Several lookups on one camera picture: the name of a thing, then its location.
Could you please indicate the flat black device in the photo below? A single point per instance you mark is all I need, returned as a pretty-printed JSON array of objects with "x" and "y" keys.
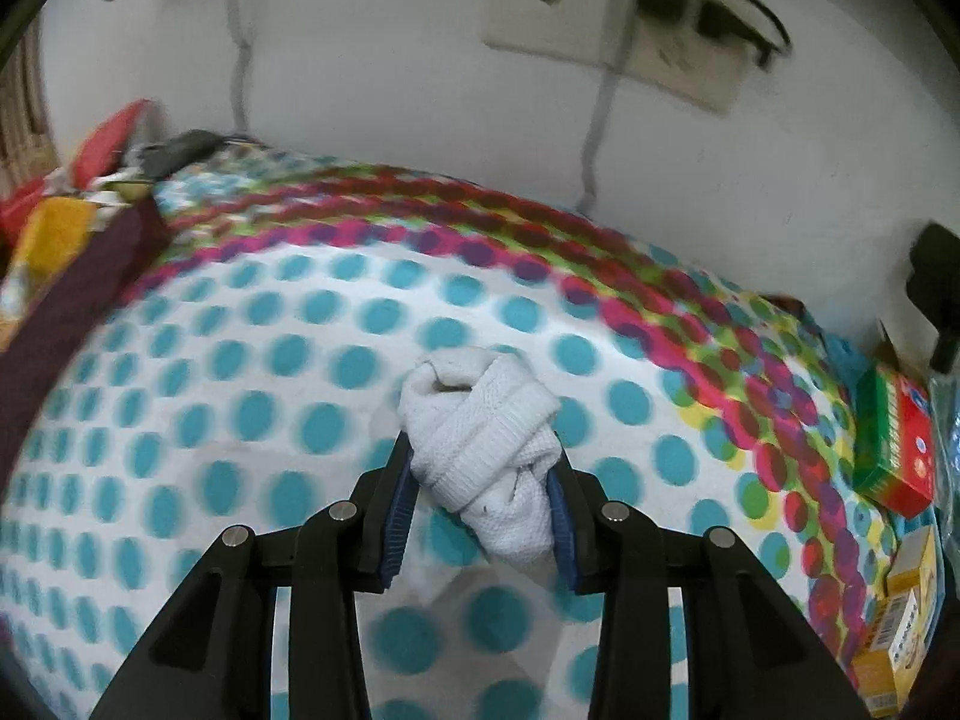
[{"x": 180, "y": 150}]

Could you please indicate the red gift bag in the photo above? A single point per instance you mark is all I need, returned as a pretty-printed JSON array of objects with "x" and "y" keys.
[
  {"x": 112, "y": 139},
  {"x": 19, "y": 214}
]

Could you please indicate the wooden cabinet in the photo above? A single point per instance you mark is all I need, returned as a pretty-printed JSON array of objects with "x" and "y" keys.
[{"x": 26, "y": 127}]

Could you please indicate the beige wall socket plate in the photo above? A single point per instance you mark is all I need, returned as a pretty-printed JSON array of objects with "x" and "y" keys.
[{"x": 570, "y": 7}]

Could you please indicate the yellow medicine box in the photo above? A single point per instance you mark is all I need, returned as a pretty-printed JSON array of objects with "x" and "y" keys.
[
  {"x": 911, "y": 562},
  {"x": 892, "y": 652}
]

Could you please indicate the polka dot blanket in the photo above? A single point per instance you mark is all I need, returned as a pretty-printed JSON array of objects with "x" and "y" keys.
[{"x": 300, "y": 360}]

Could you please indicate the black clamp mount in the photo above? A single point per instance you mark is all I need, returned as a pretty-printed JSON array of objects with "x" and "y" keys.
[{"x": 934, "y": 262}]

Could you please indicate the brown cardboard box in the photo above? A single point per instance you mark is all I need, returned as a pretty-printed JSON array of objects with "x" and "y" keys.
[{"x": 892, "y": 349}]

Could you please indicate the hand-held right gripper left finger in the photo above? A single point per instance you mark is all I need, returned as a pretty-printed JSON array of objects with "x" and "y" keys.
[{"x": 397, "y": 517}]

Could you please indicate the clear bag with blue contents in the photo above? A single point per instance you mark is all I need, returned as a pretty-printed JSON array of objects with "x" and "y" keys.
[{"x": 946, "y": 420}]

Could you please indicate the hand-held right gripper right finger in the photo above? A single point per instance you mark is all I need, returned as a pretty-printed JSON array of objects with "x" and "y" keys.
[{"x": 562, "y": 532}]

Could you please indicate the green red medicine box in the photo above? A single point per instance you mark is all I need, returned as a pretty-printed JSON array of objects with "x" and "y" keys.
[{"x": 892, "y": 450}]

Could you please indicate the white knotted sock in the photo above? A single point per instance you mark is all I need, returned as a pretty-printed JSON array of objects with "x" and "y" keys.
[{"x": 480, "y": 450}]

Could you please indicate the yellow snack bag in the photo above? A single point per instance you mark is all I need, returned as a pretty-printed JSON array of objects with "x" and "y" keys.
[{"x": 52, "y": 232}]

